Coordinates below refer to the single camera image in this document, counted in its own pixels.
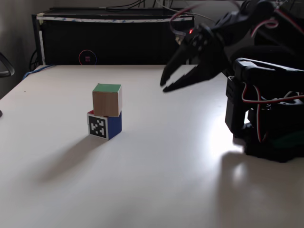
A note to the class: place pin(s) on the wooden cube with green face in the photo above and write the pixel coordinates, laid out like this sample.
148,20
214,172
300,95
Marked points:
105,103

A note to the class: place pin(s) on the black computer case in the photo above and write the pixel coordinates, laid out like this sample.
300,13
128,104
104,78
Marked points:
118,40

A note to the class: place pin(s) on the red-topped cube with marker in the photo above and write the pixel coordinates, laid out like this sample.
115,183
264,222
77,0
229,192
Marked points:
114,127

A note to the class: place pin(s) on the black chair armrest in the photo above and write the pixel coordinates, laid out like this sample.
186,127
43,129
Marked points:
7,65

